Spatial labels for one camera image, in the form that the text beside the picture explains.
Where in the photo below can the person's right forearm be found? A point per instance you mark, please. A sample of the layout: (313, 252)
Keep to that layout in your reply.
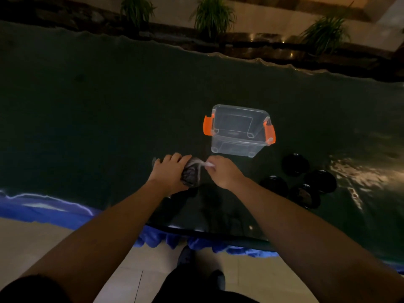
(309, 242)

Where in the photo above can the black round lid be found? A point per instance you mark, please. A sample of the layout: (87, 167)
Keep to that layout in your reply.
(321, 181)
(274, 186)
(295, 165)
(305, 196)

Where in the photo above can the green potted plant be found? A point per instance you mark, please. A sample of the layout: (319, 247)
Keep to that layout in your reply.
(326, 33)
(214, 15)
(137, 11)

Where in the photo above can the person's black sleeve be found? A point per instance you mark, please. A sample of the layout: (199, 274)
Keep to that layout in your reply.
(31, 291)

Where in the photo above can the person's black left shoe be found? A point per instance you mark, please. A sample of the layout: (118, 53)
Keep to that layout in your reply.
(186, 256)

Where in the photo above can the person's black right shoe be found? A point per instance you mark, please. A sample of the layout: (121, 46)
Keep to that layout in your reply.
(217, 279)

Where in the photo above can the person's left little finger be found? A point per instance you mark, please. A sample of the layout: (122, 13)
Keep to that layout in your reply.
(157, 162)

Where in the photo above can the blue table skirt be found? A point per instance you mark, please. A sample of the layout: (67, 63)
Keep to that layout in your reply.
(38, 211)

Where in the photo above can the person's black trousers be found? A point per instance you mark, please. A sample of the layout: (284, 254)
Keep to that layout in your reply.
(195, 290)

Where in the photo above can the person's right hand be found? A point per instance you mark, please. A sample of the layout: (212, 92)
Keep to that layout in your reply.
(225, 173)

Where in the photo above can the person's left middle finger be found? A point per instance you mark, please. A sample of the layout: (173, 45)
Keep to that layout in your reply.
(176, 157)

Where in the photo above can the person's left forearm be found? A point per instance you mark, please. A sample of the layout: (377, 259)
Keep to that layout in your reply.
(104, 236)

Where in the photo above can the person's right fingers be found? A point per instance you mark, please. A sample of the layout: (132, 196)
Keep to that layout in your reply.
(212, 161)

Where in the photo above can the dark wooden planter ledge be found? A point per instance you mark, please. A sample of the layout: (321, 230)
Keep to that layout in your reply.
(258, 48)

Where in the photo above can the person's black shoe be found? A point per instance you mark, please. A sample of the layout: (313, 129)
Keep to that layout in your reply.
(217, 279)
(186, 256)

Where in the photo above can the clear storage box orange latches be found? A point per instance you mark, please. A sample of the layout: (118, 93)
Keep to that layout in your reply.
(238, 130)

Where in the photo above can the person's left hand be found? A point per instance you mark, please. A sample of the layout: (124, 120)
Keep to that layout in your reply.
(169, 176)

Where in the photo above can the black item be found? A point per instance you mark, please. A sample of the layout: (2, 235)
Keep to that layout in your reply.
(193, 173)

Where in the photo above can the dark green table cover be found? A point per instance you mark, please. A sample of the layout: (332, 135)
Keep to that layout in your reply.
(94, 123)

